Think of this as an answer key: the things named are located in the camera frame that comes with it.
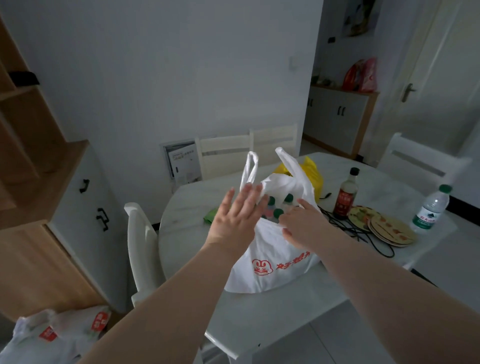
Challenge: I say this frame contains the white hallway cabinet wood trim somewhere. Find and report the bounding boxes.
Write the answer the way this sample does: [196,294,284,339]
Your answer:
[302,85,380,160]

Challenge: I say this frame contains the stack of round patterned placemats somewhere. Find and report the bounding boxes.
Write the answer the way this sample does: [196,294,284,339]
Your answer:
[367,214,418,248]

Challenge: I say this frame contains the white wooden chair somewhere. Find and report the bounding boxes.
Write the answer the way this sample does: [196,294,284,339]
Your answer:
[124,202,166,309]
[194,134,252,181]
[376,132,473,196]
[249,124,299,166]

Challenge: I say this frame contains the person's right hand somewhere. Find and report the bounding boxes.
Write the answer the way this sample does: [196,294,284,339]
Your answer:
[278,199,335,253]

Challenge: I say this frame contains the person's left forearm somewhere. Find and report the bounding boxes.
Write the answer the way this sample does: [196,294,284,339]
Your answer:
[79,243,249,364]

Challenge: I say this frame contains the person's left hand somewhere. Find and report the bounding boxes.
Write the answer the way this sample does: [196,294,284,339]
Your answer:
[204,183,269,259]

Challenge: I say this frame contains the dark sauce bottle red label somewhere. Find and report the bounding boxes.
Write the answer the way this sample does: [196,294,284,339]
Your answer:
[332,167,360,220]

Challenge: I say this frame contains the black double cabinet handle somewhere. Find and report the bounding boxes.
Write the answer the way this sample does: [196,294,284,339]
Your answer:
[95,208,110,232]

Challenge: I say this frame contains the person's right forearm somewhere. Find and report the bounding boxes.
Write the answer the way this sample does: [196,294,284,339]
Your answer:
[318,238,480,364]

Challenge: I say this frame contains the metal door handle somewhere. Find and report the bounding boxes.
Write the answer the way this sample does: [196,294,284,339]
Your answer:
[400,83,417,104]

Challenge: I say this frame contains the clear water bottle green cap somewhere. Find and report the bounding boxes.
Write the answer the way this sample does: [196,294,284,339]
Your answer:
[411,184,453,234]

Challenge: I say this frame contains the wall picture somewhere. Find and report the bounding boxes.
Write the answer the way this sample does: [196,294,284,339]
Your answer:
[343,0,376,37]

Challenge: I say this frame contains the red gift bag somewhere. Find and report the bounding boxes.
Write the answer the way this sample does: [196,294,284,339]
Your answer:
[341,57,378,93]

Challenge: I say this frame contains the yellow plastic bag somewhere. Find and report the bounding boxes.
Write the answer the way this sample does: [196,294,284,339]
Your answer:
[274,156,324,203]

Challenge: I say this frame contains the wall panel box with paper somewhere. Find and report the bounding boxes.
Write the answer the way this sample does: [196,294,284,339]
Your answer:
[161,139,203,189]

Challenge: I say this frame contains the white bags with red labels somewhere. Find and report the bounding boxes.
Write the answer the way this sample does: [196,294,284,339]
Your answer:
[0,305,112,364]

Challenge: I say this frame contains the white door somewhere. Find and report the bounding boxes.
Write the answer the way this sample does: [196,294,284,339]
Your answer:
[369,0,480,166]

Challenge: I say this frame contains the black object on shelf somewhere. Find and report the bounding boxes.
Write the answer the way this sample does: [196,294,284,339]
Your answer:
[8,71,40,87]

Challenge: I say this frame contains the black cable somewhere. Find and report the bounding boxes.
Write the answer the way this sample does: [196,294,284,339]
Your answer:
[318,192,395,259]

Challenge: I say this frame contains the white red-printed plastic bag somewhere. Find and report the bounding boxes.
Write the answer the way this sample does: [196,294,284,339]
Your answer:
[224,147,324,294]

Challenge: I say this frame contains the wood sideboard with white doors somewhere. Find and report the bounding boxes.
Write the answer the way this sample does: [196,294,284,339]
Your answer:
[0,140,129,323]

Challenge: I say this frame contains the wooden stepped shelf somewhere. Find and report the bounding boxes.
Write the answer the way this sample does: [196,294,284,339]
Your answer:
[0,15,89,230]

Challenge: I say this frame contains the round patterned coaster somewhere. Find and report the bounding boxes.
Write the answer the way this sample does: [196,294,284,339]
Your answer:
[347,206,380,230]

